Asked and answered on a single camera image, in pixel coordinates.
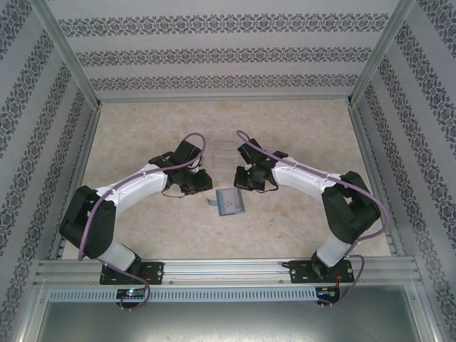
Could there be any grey slotted cable duct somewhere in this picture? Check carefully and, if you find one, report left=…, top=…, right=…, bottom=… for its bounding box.
left=48, top=287, right=318, bottom=302

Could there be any grey metal sheet panel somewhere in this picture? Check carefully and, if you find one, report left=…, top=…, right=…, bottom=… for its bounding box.
left=35, top=301, right=439, bottom=342

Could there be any right controller circuit board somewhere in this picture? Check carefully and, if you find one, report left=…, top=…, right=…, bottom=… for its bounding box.
left=316, top=286, right=341, bottom=299

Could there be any teal card holder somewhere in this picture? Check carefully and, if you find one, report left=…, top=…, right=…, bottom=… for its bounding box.
left=207, top=187, right=247, bottom=217

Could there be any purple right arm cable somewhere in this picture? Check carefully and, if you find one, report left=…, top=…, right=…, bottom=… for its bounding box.
left=236, top=130, right=390, bottom=311

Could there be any clear plastic tray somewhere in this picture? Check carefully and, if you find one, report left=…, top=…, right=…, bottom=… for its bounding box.
left=212, top=140, right=239, bottom=169

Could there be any aluminium table side rail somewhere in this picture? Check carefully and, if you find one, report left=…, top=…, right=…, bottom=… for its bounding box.
left=348, top=106, right=405, bottom=258
left=48, top=106, right=103, bottom=261

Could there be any aluminium mounting rail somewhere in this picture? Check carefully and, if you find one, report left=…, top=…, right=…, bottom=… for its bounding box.
left=35, top=259, right=420, bottom=286

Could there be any aluminium frame post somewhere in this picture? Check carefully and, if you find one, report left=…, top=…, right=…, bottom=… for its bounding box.
left=346, top=0, right=418, bottom=108
left=28, top=0, right=104, bottom=110

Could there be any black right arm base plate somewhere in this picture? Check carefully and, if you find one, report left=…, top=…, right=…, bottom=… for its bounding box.
left=290, top=259, right=356, bottom=285

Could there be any left controller circuit board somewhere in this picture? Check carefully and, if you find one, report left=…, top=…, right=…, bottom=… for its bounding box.
left=116, top=288, right=147, bottom=300

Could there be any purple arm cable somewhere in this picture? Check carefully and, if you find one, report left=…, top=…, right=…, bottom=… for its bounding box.
left=77, top=132, right=208, bottom=311
left=236, top=130, right=390, bottom=311

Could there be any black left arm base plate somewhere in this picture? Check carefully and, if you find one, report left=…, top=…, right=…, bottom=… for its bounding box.
left=99, top=261, right=165, bottom=286

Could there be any controller circuit board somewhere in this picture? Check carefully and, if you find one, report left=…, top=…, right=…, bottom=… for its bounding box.
left=316, top=286, right=341, bottom=299
left=116, top=288, right=147, bottom=300

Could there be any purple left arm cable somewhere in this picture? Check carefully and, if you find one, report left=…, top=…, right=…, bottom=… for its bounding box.
left=77, top=132, right=208, bottom=311

